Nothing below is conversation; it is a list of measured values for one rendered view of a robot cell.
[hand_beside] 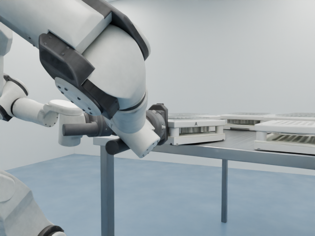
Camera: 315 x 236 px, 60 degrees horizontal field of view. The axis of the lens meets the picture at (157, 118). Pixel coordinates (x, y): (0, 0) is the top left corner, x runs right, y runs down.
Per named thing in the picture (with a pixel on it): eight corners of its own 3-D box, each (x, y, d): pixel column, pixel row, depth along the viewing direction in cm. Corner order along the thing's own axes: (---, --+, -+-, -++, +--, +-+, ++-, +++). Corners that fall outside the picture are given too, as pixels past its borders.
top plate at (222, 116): (235, 117, 159) (235, 113, 159) (280, 118, 144) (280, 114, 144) (216, 119, 140) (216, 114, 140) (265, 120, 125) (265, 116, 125)
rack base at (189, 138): (177, 134, 114) (177, 128, 114) (225, 140, 96) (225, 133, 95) (128, 137, 99) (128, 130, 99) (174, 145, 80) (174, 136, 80)
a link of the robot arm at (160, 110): (145, 103, 83) (128, 102, 72) (175, 103, 80) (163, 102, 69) (145, 144, 84) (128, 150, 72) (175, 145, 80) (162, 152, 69)
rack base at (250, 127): (235, 125, 160) (235, 121, 159) (280, 128, 144) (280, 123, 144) (216, 128, 140) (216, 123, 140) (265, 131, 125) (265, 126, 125)
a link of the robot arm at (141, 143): (143, 102, 71) (123, 102, 60) (172, 131, 68) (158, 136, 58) (116, 134, 73) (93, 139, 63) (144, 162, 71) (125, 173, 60)
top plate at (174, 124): (177, 122, 114) (177, 117, 114) (225, 125, 95) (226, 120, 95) (128, 123, 99) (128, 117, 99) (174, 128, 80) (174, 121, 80)
